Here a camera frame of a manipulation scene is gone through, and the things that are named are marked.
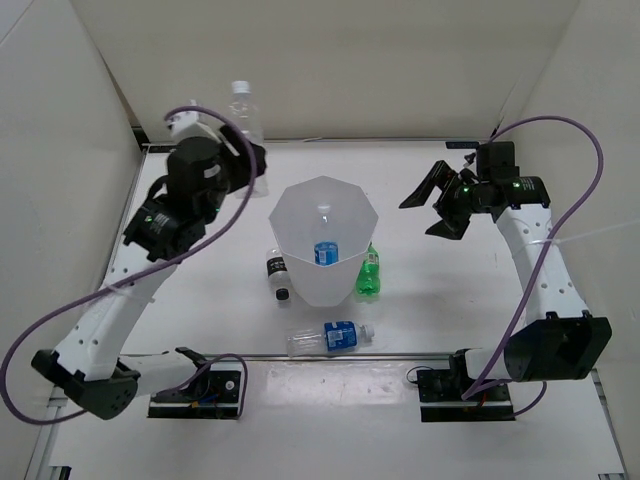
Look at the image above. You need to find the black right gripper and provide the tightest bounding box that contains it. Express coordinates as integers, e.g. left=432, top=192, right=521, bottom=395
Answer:
left=399, top=161, right=489, bottom=241

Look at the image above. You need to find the clear unlabelled plastic bottle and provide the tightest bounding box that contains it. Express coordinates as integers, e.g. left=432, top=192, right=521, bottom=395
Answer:
left=229, top=80, right=269, bottom=199

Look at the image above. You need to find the blue label bottle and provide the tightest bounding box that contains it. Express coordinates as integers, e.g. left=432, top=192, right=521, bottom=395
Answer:
left=286, top=321, right=375, bottom=358
left=312, top=203, right=339, bottom=267

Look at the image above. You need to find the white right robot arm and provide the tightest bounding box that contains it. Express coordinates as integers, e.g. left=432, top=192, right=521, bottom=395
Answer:
left=400, top=160, right=612, bottom=400

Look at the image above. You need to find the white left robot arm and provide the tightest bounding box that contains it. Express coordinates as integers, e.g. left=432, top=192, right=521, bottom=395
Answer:
left=31, top=125, right=266, bottom=420

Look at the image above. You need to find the white translucent plastic bin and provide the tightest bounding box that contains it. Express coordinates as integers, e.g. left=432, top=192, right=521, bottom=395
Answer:
left=269, top=176, right=378, bottom=308

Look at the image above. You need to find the green plastic bottle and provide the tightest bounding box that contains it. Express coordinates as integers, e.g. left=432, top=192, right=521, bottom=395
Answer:
left=355, top=243, right=381, bottom=302

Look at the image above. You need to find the black label small bottle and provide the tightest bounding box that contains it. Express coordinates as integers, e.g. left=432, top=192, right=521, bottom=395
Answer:
left=266, top=248, right=293, bottom=302

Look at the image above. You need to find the blue label bottle on table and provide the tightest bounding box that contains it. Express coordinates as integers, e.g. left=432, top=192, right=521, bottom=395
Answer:
left=286, top=321, right=375, bottom=358

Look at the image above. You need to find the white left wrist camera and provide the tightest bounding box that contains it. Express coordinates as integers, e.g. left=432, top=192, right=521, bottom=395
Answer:
left=165, top=110, right=221, bottom=144

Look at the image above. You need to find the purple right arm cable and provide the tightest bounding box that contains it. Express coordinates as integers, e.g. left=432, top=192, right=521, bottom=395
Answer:
left=462, top=115, right=605, bottom=416

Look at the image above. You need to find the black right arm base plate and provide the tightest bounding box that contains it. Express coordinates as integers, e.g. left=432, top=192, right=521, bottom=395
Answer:
left=408, top=359, right=516, bottom=424

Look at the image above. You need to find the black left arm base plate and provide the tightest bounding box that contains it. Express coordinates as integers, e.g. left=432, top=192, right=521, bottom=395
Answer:
left=147, top=347, right=248, bottom=420

